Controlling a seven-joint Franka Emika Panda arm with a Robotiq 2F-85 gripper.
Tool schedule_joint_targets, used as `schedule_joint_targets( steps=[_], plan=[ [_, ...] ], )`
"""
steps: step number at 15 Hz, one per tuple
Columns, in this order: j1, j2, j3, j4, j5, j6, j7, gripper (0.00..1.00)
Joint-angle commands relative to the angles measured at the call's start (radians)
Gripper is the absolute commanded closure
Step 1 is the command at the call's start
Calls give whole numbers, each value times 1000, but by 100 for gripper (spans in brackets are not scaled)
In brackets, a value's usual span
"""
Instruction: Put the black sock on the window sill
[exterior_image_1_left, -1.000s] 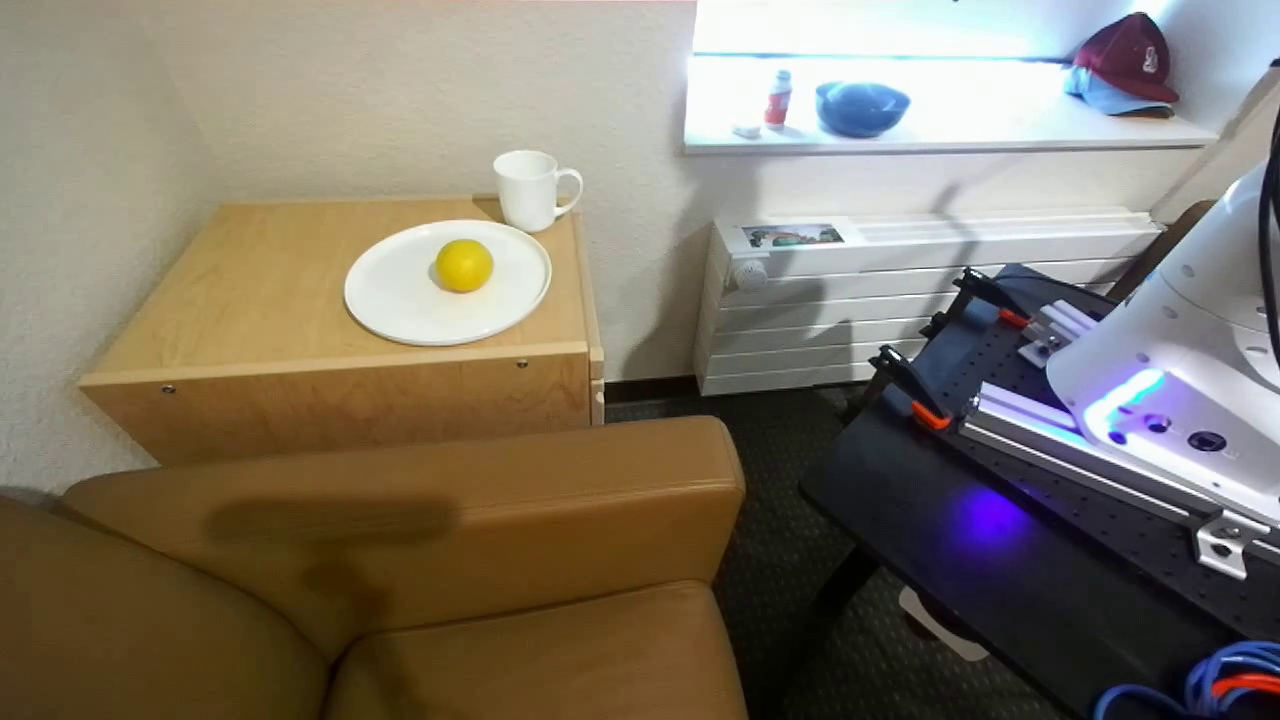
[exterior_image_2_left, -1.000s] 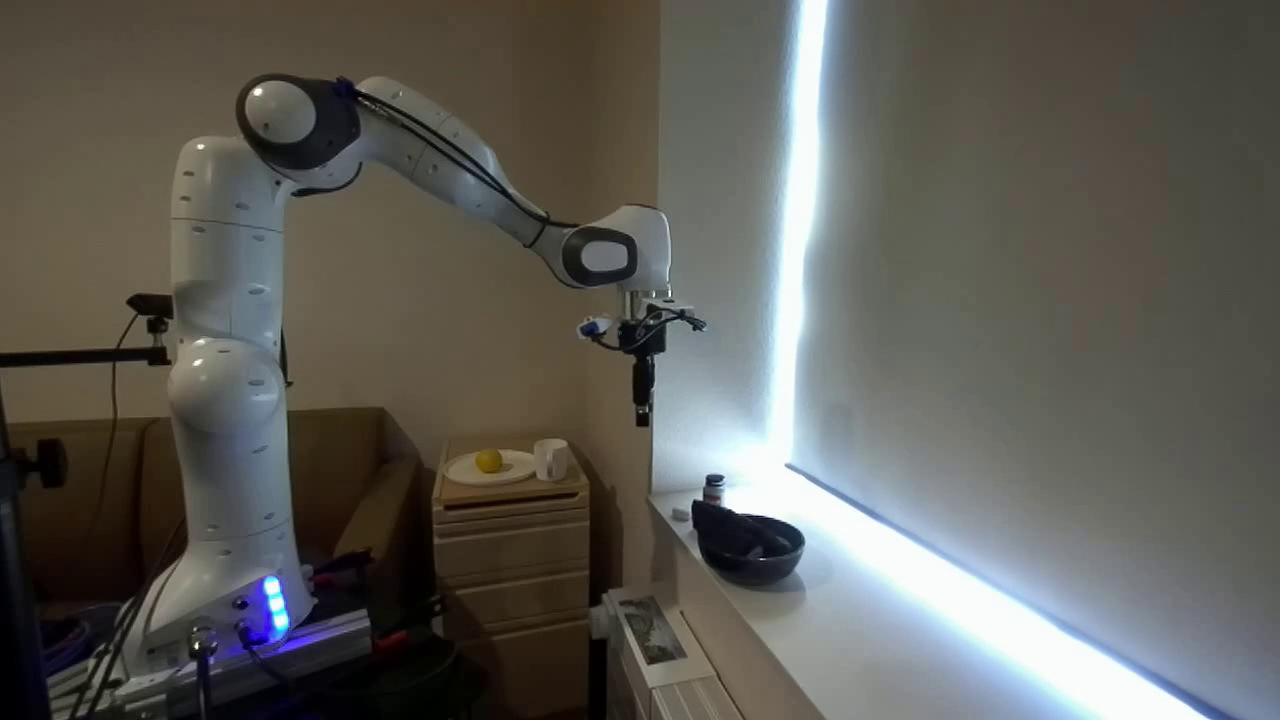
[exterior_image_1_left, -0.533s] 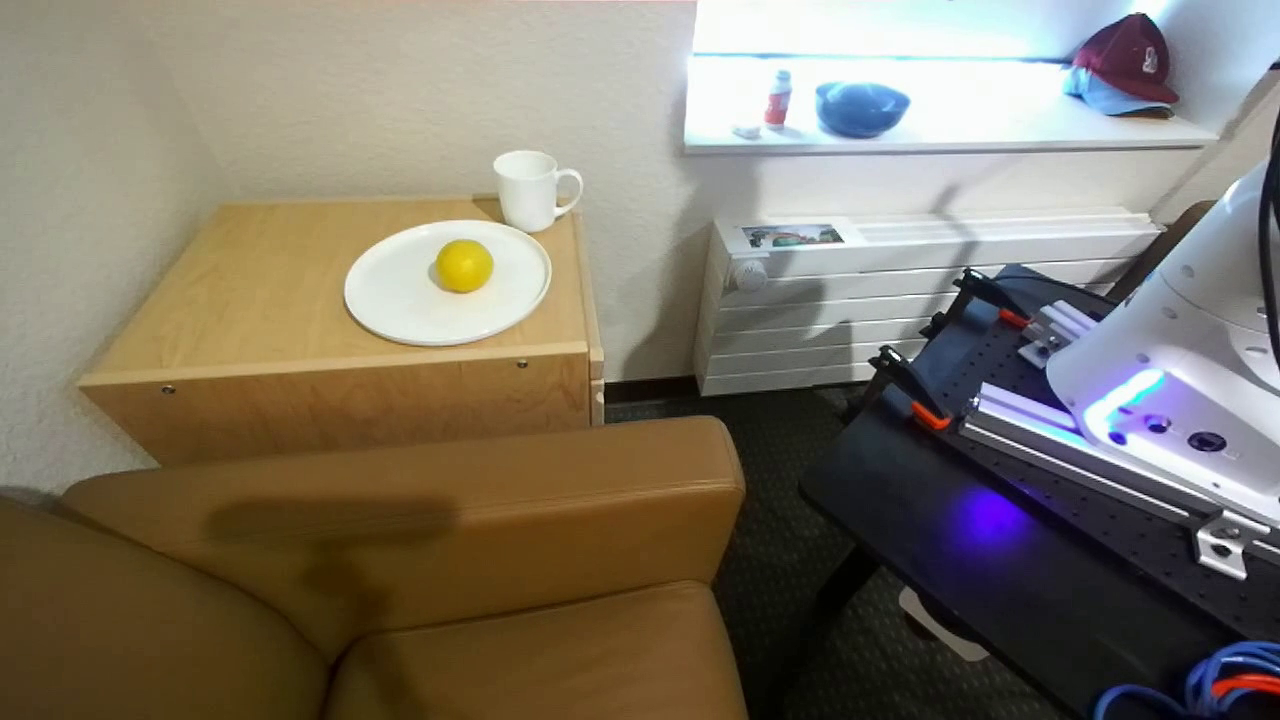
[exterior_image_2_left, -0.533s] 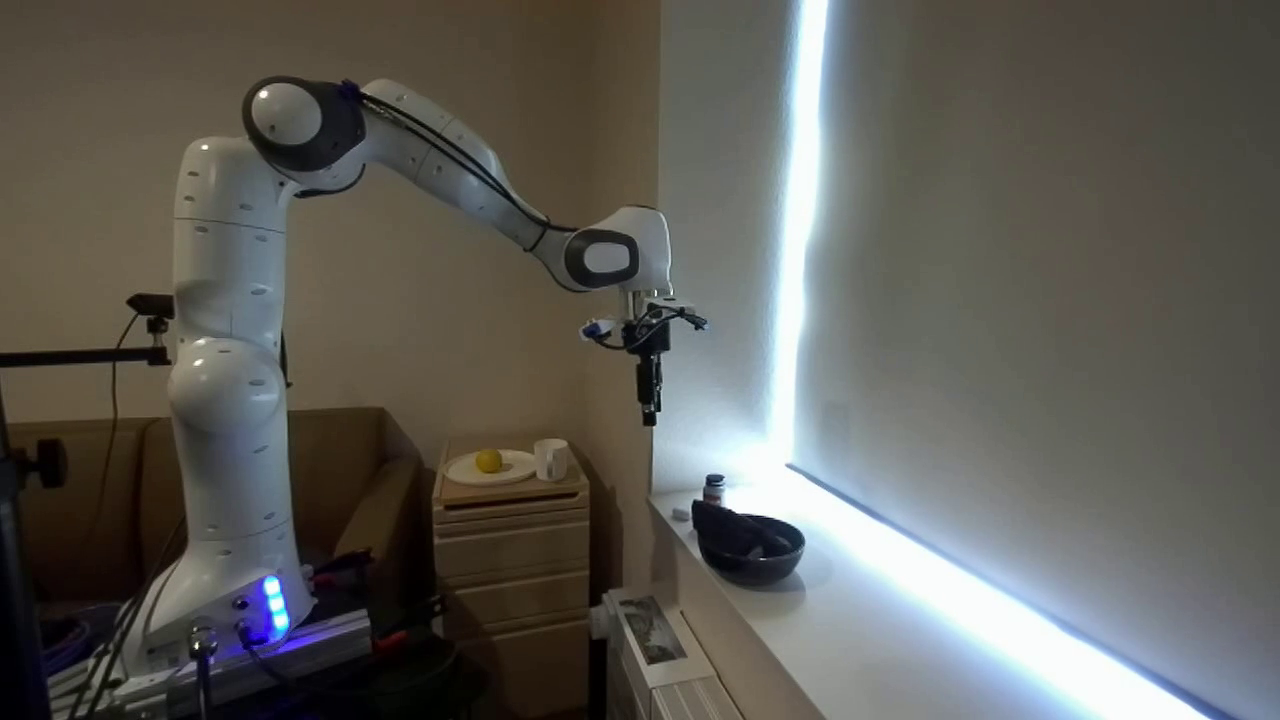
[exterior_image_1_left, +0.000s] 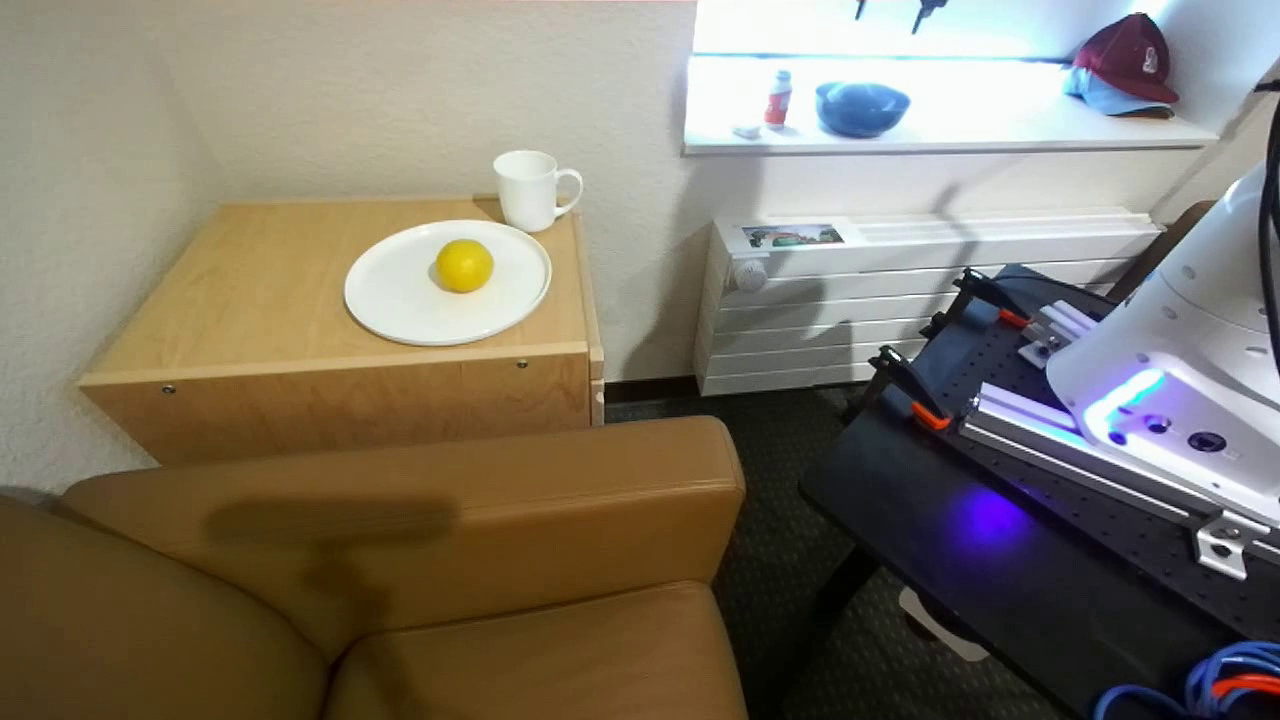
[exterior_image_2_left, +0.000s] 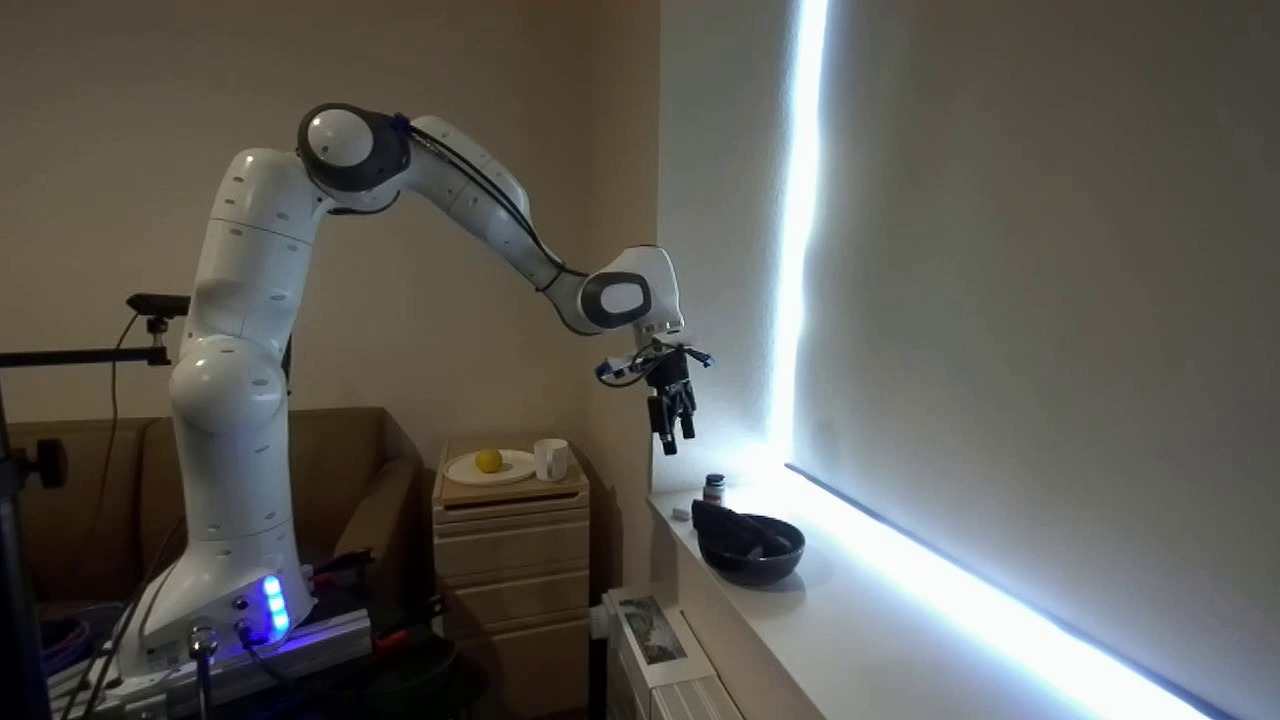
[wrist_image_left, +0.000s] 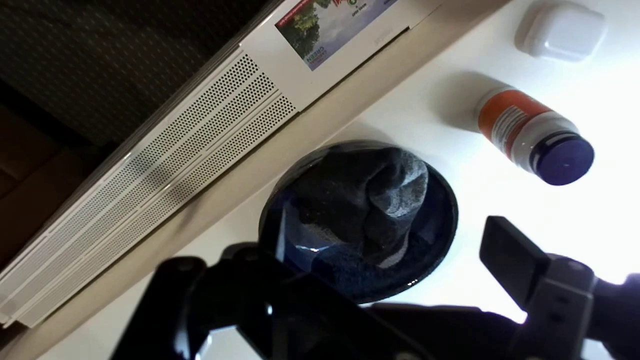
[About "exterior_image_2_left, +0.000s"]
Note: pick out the white mug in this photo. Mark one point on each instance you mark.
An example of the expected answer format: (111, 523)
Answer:
(554, 461)

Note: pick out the white wall heater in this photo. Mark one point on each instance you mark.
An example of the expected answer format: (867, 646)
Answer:
(667, 675)

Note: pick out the aluminium mounting rail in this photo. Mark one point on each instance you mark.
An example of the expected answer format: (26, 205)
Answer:
(224, 675)

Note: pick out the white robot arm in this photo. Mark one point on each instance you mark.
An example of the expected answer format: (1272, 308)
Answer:
(240, 427)

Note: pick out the white plate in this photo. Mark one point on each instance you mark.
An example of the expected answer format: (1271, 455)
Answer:
(471, 470)

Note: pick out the wooden dresser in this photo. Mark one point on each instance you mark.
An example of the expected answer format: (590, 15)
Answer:
(514, 587)

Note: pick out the yellow lemon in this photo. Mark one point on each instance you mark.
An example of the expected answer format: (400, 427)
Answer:
(488, 461)

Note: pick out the black stand pole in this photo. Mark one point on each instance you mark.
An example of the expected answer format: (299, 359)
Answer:
(83, 359)

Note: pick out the dark blue bowl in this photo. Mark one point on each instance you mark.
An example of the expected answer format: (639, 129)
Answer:
(767, 556)

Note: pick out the grey window blind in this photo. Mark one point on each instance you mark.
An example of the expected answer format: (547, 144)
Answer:
(1067, 334)

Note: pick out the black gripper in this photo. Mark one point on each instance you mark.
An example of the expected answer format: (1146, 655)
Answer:
(667, 365)

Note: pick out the brown leather armchair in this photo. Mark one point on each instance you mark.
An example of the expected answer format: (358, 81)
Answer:
(344, 492)

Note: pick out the white window sill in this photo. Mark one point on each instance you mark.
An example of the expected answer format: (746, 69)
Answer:
(855, 626)

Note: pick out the black camera on stand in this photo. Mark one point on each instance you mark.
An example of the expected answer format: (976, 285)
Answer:
(156, 308)

